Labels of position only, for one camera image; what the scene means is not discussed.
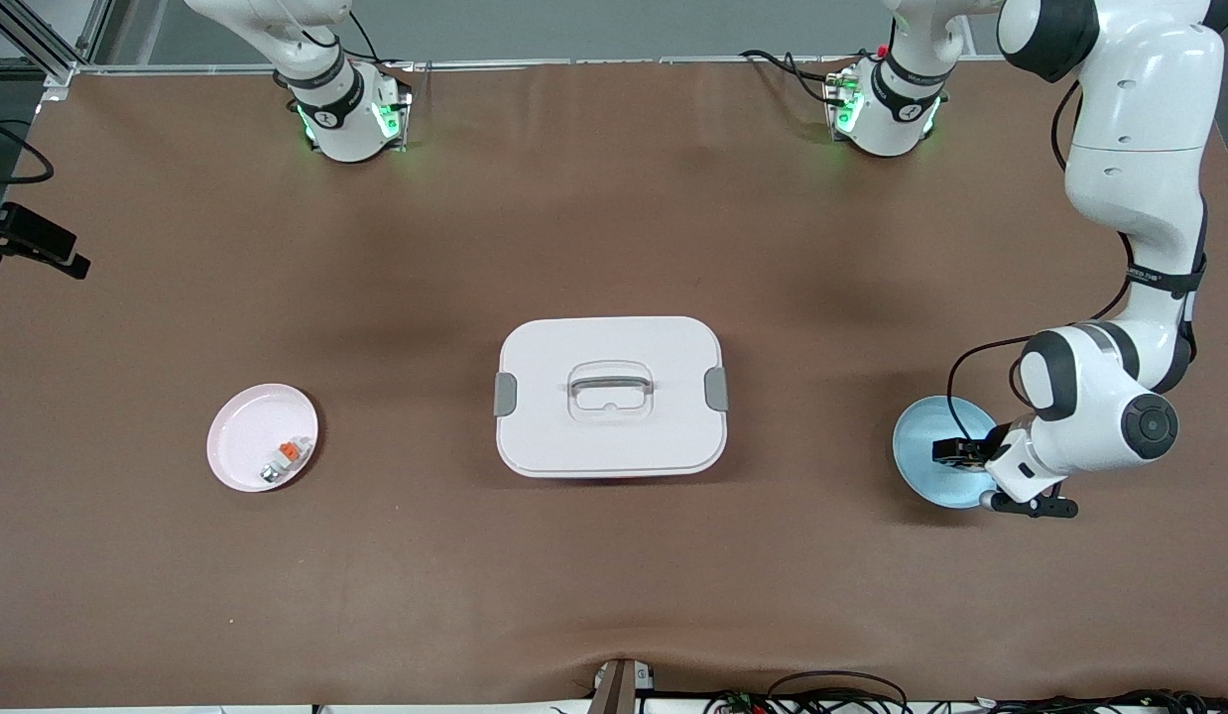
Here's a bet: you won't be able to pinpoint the coloured wire bundle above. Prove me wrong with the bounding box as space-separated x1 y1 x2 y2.
703 689 774 714

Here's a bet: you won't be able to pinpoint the black cable loop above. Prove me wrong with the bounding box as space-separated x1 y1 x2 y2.
768 671 910 714

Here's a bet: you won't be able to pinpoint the black cable bundle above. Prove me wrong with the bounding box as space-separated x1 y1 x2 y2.
976 688 1228 714

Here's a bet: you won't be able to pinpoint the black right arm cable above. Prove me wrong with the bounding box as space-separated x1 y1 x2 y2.
0 114 55 186

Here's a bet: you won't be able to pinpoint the blue round plate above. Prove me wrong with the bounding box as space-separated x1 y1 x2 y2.
892 395 1002 511

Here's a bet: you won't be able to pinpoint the white lunch box grey latches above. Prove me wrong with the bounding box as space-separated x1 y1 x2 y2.
493 315 731 480

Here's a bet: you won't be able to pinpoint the pink round plate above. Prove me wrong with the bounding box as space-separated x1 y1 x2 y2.
206 383 320 494

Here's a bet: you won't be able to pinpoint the aluminium frame profile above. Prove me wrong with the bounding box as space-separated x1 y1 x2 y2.
0 0 114 88

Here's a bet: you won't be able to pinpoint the black base power cable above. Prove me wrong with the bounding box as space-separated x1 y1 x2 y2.
346 10 414 100
740 48 853 108

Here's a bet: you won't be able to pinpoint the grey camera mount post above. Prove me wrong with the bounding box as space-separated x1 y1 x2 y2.
589 657 657 714

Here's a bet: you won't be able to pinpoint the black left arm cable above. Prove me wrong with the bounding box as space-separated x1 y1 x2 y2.
946 77 1210 444

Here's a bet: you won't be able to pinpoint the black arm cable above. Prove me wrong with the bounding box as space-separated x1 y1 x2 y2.
946 77 1210 444
0 114 55 186

